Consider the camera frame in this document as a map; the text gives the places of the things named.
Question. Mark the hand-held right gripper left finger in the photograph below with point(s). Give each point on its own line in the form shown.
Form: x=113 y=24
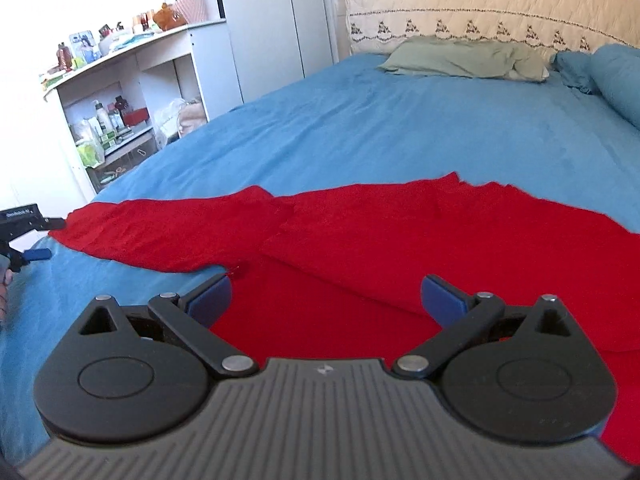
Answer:
x=216 y=296

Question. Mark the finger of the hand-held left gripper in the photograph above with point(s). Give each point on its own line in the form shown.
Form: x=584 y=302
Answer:
x=36 y=255
x=50 y=223

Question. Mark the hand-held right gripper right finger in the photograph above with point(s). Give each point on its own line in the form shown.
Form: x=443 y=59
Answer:
x=442 y=301

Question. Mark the red garment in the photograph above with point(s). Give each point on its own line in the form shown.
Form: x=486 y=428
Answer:
x=375 y=240

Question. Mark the person's left hand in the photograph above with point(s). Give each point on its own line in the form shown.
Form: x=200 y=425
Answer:
x=5 y=282

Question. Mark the green plastic bag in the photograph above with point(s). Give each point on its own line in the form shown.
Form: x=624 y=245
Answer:
x=91 y=154

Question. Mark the white bottle green cap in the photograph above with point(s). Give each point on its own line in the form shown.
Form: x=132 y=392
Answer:
x=102 y=117

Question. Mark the red box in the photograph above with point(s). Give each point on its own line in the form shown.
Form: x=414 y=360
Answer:
x=136 y=117

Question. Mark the brown bottle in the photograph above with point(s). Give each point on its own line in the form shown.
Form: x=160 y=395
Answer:
x=64 y=57

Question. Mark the clear plastic bag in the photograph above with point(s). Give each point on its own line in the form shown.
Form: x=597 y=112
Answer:
x=177 y=120

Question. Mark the blue picture box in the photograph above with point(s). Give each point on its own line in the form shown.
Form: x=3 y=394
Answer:
x=83 y=46

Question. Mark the blue bed sheet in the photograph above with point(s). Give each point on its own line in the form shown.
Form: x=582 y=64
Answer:
x=350 y=130

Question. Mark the white shelf desk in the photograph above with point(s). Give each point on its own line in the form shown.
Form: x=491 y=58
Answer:
x=165 y=55

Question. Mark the brown plush bag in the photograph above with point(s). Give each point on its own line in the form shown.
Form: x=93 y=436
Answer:
x=169 y=19

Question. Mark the green pillow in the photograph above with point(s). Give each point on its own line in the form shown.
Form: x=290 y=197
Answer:
x=460 y=57

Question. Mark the pink striped container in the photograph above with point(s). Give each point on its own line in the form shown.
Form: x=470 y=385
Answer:
x=191 y=9

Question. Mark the white grey wardrobe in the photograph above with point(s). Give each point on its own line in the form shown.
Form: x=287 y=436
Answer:
x=270 y=35

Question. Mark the large blue pillow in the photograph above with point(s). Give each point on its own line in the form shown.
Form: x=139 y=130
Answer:
x=617 y=80

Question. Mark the cream quilted headboard cover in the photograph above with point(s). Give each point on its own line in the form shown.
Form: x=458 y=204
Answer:
x=475 y=5

